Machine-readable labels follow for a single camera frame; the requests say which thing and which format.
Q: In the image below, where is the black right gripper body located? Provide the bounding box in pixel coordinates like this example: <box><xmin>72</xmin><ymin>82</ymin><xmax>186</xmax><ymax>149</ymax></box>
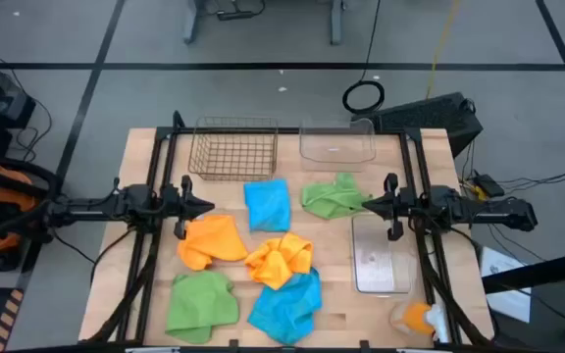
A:
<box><xmin>398</xmin><ymin>187</ymin><xmax>427</xmax><ymax>225</ymax></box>

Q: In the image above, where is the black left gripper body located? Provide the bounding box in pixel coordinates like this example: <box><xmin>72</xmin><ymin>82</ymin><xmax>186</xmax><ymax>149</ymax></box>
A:
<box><xmin>160</xmin><ymin>183</ymin><xmax>184</xmax><ymax>225</ymax></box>

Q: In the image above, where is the green microfiber towel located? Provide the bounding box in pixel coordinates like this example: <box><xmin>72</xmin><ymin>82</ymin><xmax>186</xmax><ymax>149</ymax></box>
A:
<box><xmin>300</xmin><ymin>172</ymin><xmax>375</xmax><ymax>221</ymax></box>
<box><xmin>164</xmin><ymin>270</ymin><xmax>240</xmax><ymax>345</ymax></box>

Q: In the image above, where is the blue microfiber towel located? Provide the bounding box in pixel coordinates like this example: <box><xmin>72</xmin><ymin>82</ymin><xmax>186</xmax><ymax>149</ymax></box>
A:
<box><xmin>242</xmin><ymin>178</ymin><xmax>292</xmax><ymax>233</ymax></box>
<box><xmin>246</xmin><ymin>267</ymin><xmax>324</xmax><ymax>347</ymax></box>

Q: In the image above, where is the orange microfiber towel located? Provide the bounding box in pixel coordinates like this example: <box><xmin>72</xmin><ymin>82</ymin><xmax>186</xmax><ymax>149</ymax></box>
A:
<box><xmin>177</xmin><ymin>214</ymin><xmax>249</xmax><ymax>272</ymax></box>
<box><xmin>243</xmin><ymin>232</ymin><xmax>315</xmax><ymax>291</ymax></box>

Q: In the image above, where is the long clear plastic bin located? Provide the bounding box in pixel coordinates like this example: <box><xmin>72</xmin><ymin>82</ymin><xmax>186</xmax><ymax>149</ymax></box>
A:
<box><xmin>350</xmin><ymin>213</ymin><xmax>414</xmax><ymax>298</ymax></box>

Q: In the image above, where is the wide clear plastic bin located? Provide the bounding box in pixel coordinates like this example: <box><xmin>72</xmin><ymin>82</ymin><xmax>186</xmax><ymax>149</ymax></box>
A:
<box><xmin>298</xmin><ymin>117</ymin><xmax>378</xmax><ymax>174</ymax></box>

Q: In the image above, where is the black power adapter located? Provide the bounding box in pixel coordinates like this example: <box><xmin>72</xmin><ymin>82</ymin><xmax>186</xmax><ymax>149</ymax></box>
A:
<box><xmin>473</xmin><ymin>172</ymin><xmax>506</xmax><ymax>198</ymax></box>

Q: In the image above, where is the black computer tower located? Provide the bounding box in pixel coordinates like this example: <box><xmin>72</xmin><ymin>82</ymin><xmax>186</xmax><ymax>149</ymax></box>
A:
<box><xmin>350</xmin><ymin>91</ymin><xmax>485</xmax><ymax>159</ymax></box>

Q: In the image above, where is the orange spray bottle white nozzle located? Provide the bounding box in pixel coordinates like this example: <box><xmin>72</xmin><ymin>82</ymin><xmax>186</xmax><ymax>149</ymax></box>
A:
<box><xmin>388</xmin><ymin>299</ymin><xmax>453</xmax><ymax>344</ymax></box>

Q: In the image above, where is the white paper sheet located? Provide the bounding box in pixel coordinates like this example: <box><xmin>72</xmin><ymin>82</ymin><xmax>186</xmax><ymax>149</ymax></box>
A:
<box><xmin>479</xmin><ymin>245</ymin><xmax>533</xmax><ymax>324</ymax></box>

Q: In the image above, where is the black bar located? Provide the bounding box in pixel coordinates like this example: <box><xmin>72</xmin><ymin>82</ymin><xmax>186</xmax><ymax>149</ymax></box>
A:
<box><xmin>481</xmin><ymin>247</ymin><xmax>565</xmax><ymax>295</ymax></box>

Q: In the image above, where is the grey desk leg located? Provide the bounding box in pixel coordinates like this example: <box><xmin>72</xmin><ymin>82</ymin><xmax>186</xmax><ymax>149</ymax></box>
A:
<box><xmin>329</xmin><ymin>0</ymin><xmax>345</xmax><ymax>46</ymax></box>
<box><xmin>182</xmin><ymin>0</ymin><xmax>203</xmax><ymax>45</ymax></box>

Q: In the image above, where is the black power strip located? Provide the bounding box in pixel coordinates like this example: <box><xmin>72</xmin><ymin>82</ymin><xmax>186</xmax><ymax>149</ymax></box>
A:
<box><xmin>216</xmin><ymin>9</ymin><xmax>257</xmax><ymax>22</ymax></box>

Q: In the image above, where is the orange black hazard floor strip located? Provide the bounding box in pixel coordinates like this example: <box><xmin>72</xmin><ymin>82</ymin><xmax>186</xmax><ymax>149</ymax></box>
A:
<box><xmin>0</xmin><ymin>287</ymin><xmax>25</xmax><ymax>353</ymax></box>

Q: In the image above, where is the copper wire basket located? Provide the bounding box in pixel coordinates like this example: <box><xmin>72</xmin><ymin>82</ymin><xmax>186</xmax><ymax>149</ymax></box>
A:
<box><xmin>187</xmin><ymin>116</ymin><xmax>280</xmax><ymax>182</ymax></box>

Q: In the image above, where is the black floor cable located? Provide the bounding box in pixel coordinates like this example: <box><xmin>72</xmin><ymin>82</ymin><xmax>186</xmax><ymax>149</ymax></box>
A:
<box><xmin>50</xmin><ymin>226</ymin><xmax>136</xmax><ymax>285</ymax></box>

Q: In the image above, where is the black coiled cable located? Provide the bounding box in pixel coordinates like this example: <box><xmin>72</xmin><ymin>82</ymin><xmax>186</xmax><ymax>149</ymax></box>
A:
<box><xmin>341</xmin><ymin>0</ymin><xmax>386</xmax><ymax>116</ymax></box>

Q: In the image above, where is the black aluminium table frame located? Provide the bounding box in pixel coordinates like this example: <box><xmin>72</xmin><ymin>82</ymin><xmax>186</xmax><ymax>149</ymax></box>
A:
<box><xmin>83</xmin><ymin>110</ymin><xmax>497</xmax><ymax>352</ymax></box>

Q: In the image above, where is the yellow cable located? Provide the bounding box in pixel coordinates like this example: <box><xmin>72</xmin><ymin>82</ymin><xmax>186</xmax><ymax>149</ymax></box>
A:
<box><xmin>424</xmin><ymin>0</ymin><xmax>462</xmax><ymax>99</ymax></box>

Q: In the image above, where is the orange vacuum cleaner black hose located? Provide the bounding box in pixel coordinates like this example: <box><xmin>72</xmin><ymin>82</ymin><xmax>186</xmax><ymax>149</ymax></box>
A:
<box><xmin>0</xmin><ymin>154</ymin><xmax>68</xmax><ymax>274</ymax></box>

